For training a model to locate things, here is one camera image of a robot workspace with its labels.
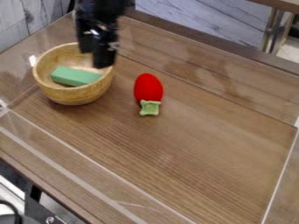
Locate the green block stick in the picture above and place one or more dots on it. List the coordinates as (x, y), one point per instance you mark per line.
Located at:
(74, 77)

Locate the metal table leg background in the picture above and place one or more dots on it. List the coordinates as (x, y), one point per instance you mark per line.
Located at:
(277, 30)

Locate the brown wooden bowl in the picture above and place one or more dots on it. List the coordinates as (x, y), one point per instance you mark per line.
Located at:
(67, 55)

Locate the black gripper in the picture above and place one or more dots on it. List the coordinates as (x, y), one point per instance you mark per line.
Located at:
(99, 13)

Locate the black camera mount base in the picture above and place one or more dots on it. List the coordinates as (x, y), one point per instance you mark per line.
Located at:
(26, 210)

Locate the red plush strawberry toy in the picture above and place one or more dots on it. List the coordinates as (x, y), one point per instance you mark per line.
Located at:
(149, 92)

